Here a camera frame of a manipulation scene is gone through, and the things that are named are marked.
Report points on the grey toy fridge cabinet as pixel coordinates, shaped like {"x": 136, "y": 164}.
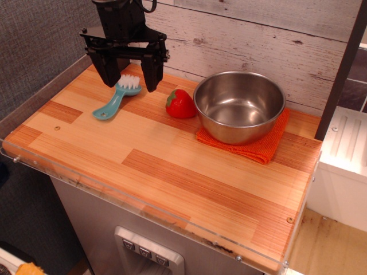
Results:
{"x": 94, "y": 220}

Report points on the dark grey vertical post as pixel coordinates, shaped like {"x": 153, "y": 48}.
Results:
{"x": 343, "y": 72}

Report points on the red toy strawberry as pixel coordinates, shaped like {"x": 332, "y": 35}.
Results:
{"x": 180, "y": 105}

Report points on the orange folded cloth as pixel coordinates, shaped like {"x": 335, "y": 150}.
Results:
{"x": 261, "y": 151}

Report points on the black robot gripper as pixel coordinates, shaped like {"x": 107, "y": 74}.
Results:
{"x": 123, "y": 27}

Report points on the yellow object at corner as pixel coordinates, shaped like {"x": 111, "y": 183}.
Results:
{"x": 29, "y": 269}

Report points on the white toy sink unit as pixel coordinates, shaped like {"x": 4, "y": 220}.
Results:
{"x": 339, "y": 188}

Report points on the clear acrylic edge guard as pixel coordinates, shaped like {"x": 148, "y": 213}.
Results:
{"x": 235, "y": 223}

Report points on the metal bowl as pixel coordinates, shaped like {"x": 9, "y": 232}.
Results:
{"x": 238, "y": 107}

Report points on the blue brush with white bristles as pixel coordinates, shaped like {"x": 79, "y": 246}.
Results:
{"x": 127, "y": 85}

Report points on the silver dispenser button panel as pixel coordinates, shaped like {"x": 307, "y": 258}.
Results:
{"x": 140, "y": 255}

